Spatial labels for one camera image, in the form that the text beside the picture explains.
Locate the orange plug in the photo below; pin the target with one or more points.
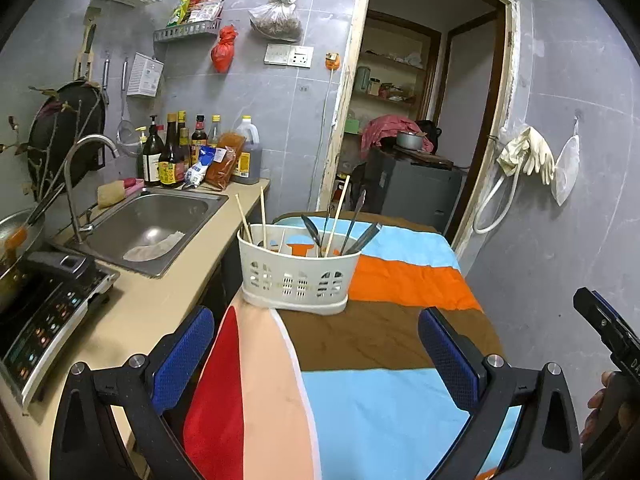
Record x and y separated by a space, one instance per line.
333 61

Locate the black hanging wok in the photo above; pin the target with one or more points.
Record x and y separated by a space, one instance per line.
70 130

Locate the dry plant branches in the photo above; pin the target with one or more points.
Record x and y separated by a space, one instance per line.
50 160

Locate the white wall switch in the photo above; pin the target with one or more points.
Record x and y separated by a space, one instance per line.
276 54

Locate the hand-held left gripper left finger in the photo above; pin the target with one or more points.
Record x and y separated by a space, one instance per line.
182 360

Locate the small jar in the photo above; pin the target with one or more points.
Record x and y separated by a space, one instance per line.
375 86

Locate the black induction cooker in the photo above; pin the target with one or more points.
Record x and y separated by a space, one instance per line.
45 310

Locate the colourful striped cloth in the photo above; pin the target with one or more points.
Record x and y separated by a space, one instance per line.
380 360

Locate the person's right hand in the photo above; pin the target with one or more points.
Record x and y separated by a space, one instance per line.
602 392

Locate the red plastic bag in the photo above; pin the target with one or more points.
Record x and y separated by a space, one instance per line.
223 52

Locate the dark bottle red cap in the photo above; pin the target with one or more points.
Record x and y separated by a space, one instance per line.
199 137

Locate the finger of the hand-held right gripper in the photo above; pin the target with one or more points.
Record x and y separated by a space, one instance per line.
607 307
595 317

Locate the black bag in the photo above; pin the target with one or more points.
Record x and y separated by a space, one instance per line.
431 135

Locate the dark metal fork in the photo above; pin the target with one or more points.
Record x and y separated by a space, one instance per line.
327 220

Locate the slim dark sauce bottle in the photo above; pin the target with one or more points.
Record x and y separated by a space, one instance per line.
184 145

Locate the metal pot with food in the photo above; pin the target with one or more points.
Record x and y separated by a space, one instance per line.
15 240

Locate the green box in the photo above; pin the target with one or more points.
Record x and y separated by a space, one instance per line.
352 126

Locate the grey cabinet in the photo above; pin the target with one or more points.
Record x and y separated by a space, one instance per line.
415 190

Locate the orange spice packet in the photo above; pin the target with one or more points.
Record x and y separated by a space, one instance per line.
225 160

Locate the wooden hanging board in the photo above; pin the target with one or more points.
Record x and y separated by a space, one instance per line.
86 50

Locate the soy sauce bottle yellow label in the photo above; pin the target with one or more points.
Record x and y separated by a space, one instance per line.
170 165

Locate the large oil jug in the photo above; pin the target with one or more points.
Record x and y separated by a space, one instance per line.
249 160

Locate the dark pump bottle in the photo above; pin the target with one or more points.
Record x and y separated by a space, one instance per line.
151 160

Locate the grey wall shelf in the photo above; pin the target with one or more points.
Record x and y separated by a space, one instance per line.
187 31

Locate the curved metal faucet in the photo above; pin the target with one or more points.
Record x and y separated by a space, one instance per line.
72 185

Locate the white and blue packet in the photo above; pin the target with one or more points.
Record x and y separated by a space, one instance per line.
200 167

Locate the metal spoon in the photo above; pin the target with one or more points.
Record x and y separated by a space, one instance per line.
311 232

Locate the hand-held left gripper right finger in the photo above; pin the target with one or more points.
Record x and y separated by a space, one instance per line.
447 360

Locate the wooden door frame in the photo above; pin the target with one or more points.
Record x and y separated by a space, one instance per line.
345 110

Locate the hanging metal strainer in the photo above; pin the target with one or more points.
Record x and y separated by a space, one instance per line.
126 135

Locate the small metal pot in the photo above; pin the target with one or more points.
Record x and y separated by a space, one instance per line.
409 141

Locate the white hanging mesh bag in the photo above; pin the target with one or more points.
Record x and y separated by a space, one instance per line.
566 170

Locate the cream rubber gloves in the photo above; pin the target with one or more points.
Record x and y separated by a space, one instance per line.
530 152

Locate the green thermos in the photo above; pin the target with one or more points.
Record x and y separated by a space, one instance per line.
363 80

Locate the green dish soap bottle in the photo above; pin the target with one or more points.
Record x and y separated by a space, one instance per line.
141 152

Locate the clear bottle yellow cap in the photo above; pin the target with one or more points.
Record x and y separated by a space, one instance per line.
214 132

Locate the white wall socket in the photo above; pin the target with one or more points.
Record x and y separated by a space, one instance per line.
301 56

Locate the pile of seasoning packets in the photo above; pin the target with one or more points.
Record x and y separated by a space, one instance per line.
197 10

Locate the stainless steel sink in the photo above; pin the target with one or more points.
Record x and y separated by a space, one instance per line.
150 220

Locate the white hanging box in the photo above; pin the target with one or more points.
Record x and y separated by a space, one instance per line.
145 75

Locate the white plastic utensil basket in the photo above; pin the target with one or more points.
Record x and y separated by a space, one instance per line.
295 280

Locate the white rag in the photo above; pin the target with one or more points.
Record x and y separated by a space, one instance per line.
155 247

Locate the clear bag of dried goods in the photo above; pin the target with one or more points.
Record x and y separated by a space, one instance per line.
275 20

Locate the pink soap dish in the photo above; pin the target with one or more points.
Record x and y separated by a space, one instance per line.
134 183

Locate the pink cloth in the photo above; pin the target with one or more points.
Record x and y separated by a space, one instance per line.
382 127

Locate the wooden shelf unit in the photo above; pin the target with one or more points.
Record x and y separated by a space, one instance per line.
395 60

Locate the yellow sponge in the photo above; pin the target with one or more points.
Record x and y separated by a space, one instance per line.
110 194

